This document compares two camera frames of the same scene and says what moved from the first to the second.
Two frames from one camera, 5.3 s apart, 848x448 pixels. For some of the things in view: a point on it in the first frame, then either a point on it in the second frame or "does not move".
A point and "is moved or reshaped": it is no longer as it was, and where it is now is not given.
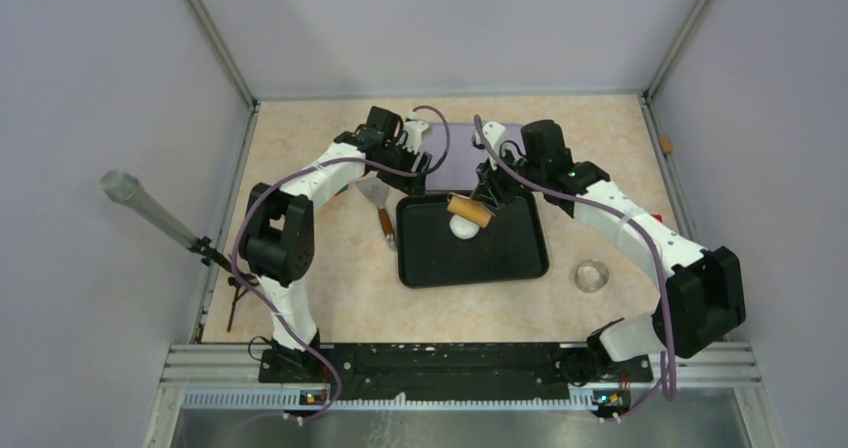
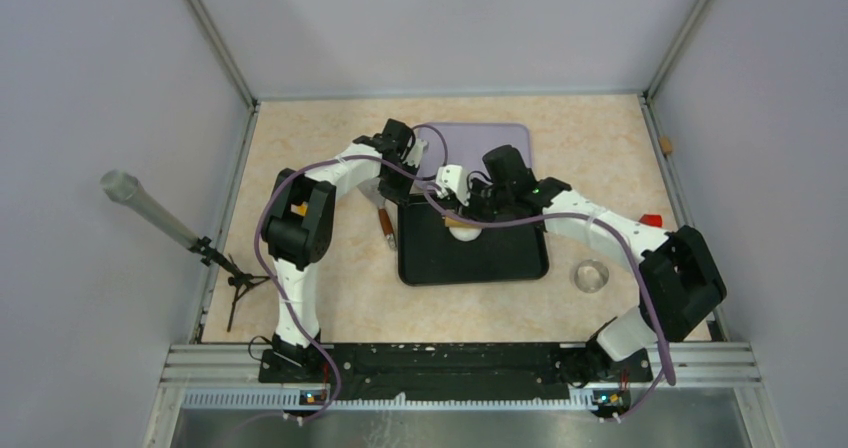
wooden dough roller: [469, 209] is moved or reshaped
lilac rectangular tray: [460, 171] does not move
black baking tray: [429, 254] does not move
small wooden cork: [666, 144] does not move
